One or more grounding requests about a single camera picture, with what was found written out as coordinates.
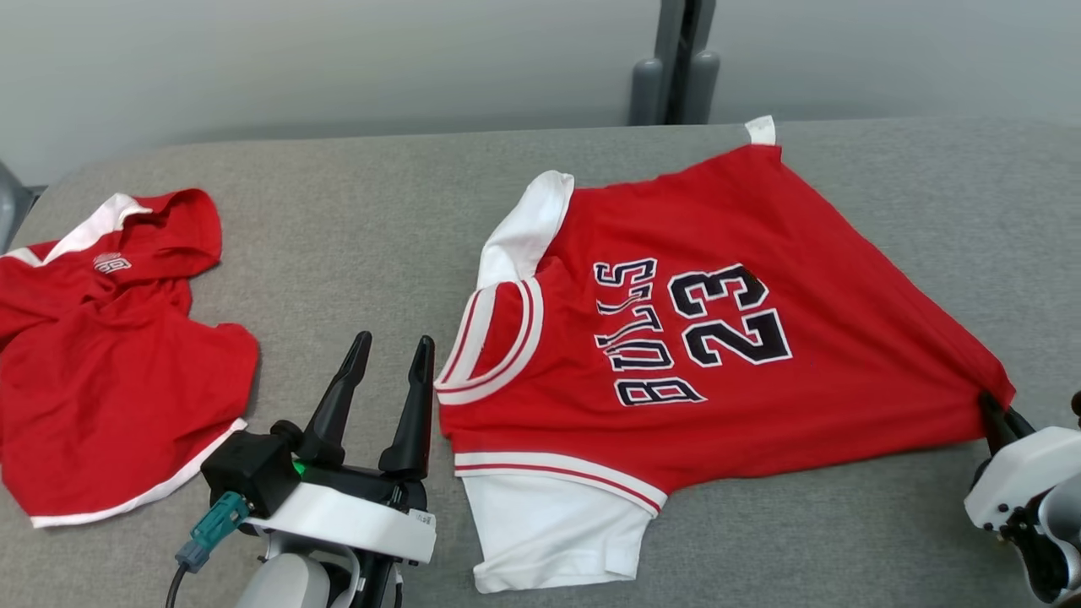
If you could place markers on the grey metal frame leg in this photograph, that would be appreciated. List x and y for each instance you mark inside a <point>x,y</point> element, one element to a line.
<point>13,207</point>

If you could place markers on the red shorts white trim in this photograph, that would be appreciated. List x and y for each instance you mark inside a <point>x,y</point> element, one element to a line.
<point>127,380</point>

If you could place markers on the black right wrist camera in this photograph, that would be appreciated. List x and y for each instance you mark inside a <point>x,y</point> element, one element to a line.
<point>1077,407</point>

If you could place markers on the red Bulls jersey white sleeves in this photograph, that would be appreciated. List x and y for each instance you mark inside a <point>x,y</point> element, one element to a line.
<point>676,211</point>

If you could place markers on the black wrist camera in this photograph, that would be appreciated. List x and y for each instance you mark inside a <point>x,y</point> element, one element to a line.
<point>249,469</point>
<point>1077,407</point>

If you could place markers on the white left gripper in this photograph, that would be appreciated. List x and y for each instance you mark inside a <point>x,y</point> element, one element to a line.
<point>355,519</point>

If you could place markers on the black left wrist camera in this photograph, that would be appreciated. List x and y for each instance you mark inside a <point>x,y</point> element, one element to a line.
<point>249,469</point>

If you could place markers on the grey partition post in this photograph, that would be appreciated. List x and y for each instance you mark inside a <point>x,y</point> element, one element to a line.
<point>686,51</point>

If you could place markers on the grey cylinder post foot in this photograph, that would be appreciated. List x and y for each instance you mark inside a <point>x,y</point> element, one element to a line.
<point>647,93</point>
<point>703,89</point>

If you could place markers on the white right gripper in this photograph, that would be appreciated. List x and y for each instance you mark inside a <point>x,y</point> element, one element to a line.
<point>1022,473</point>

